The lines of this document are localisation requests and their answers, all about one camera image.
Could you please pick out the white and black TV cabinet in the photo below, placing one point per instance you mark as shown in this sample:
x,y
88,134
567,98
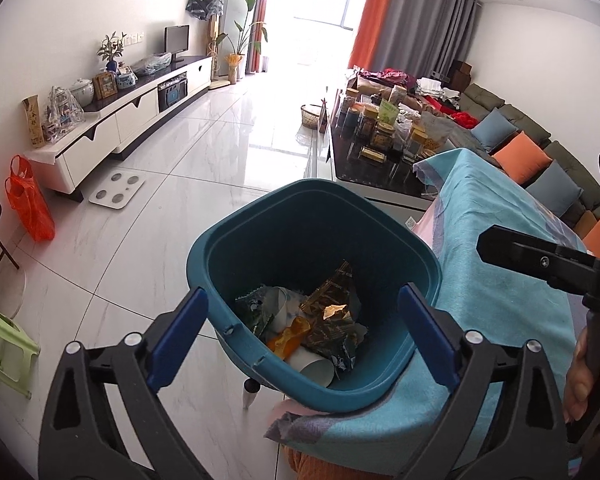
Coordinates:
x,y
130,115

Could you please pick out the black monitor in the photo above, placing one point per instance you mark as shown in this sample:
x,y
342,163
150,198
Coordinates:
x,y
176,40

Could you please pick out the teal and grey printed tablecloth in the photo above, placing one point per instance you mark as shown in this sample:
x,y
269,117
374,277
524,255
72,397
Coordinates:
x,y
490,285

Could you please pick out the blue cushion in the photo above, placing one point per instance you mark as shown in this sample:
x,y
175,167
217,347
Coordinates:
x,y
492,130
555,187

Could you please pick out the yellow printed box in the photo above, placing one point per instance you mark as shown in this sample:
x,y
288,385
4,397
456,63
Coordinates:
x,y
34,122

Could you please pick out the tall leafy potted plant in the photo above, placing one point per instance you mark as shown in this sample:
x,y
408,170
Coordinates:
x,y
240,45

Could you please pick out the white bathroom scale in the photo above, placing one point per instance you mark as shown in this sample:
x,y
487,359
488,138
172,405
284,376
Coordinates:
x,y
116,189

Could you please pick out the plain white paper cup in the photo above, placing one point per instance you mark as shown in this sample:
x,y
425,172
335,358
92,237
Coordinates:
x,y
315,371

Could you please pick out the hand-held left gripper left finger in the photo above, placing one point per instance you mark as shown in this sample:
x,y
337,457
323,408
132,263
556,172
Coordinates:
x,y
177,340

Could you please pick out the blue and white porcelain bowl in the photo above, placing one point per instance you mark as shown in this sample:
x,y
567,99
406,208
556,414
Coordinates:
x,y
126,80

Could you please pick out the orange plastic bag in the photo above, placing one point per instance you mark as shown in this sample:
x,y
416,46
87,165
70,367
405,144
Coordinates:
x,y
30,205

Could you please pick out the small plant in blue vase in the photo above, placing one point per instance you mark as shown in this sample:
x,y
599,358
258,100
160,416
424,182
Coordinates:
x,y
111,50

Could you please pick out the clear plastic bag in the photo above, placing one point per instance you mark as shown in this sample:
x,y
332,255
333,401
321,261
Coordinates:
x,y
152,64

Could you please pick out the white ceramic jar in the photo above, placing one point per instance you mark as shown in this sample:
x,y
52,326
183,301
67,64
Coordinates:
x,y
82,92

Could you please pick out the orange peel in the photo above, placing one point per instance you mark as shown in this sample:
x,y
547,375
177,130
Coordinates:
x,y
287,337

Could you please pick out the green sofa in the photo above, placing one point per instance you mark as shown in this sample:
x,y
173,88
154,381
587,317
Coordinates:
x,y
530,125

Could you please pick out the grey and orange curtain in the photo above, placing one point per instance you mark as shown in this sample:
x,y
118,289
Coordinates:
x,y
260,10

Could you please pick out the person's right hand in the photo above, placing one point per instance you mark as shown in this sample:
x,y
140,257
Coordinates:
x,y
576,385

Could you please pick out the pile of clothes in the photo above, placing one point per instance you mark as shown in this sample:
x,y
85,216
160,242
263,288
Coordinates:
x,y
400,80

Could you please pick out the brown boxes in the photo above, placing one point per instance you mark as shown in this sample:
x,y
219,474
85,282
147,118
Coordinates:
x,y
461,74

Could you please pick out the clear plastic package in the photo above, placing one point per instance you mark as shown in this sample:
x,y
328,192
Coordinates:
x,y
62,115

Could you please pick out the gold and brown wrapper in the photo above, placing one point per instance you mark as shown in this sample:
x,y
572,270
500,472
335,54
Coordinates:
x,y
330,310

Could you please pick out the orange cushion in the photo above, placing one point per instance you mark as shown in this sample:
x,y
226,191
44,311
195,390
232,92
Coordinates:
x,y
599,237
522,157

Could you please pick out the wooden picture frame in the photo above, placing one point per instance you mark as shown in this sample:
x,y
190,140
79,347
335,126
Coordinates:
x,y
105,85

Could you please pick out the dark teal bin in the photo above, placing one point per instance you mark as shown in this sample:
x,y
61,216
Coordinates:
x,y
300,225

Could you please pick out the cluttered coffee table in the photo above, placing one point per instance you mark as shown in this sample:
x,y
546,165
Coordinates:
x,y
370,160

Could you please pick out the white paper cup blue dots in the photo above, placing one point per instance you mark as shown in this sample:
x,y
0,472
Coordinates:
x,y
287,307

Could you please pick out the standing fan with patterned cover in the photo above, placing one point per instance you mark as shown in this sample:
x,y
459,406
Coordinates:
x,y
205,2

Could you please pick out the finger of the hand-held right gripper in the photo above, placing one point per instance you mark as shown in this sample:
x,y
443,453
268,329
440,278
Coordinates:
x,y
530,260

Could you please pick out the wicker basket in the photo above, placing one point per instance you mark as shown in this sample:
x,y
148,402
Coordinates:
x,y
312,117

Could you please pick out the dark green wrapper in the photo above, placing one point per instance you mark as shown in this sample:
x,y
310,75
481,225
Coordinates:
x,y
255,310

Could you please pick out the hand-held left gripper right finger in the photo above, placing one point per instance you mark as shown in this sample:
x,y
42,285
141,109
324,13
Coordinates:
x,y
427,335

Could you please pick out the green plastic stool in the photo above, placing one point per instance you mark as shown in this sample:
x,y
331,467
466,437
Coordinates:
x,y
5,350

